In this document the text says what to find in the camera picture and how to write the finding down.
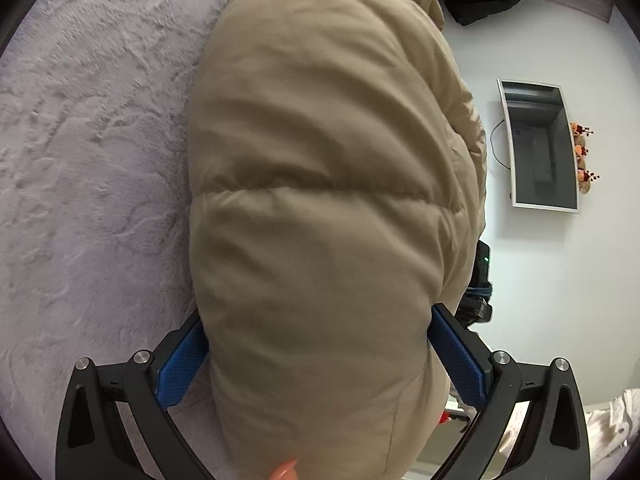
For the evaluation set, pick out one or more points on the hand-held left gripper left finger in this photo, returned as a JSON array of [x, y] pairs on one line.
[[175, 370]]

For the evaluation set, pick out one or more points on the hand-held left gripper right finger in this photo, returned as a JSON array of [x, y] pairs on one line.
[[462, 365]]

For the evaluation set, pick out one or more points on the tan puffer jacket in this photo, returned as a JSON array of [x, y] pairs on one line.
[[325, 210]]

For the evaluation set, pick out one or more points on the person's left hand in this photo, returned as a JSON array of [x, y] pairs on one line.
[[286, 471]]

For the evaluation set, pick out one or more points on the small red object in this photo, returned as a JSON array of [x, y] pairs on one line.
[[447, 417]]

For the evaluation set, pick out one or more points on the white framed mirror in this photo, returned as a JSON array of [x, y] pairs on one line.
[[542, 150]]

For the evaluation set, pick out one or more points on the orange artificial flowers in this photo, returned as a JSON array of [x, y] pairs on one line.
[[582, 160]]

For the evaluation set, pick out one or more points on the lavender plush bed blanket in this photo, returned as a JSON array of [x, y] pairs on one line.
[[90, 160]]

